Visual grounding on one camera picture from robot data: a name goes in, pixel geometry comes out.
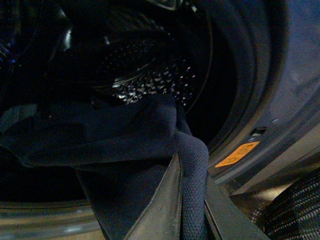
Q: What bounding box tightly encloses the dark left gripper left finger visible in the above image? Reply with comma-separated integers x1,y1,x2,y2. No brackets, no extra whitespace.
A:
124,153,183,240

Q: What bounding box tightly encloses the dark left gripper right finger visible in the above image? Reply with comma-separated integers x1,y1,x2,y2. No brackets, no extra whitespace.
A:
204,176,268,240

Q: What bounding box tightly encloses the navy blue knit garment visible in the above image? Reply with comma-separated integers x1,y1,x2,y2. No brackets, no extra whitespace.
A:
0,94,209,240

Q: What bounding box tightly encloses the grey front-load washing machine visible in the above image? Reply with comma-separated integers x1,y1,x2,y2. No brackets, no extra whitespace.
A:
0,0,320,240

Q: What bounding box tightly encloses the white woven laundry basket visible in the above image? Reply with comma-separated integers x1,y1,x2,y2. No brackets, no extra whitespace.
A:
251,168,320,240

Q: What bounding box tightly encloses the orange warning sticker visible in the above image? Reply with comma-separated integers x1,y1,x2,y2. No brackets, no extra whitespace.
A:
215,141,260,168

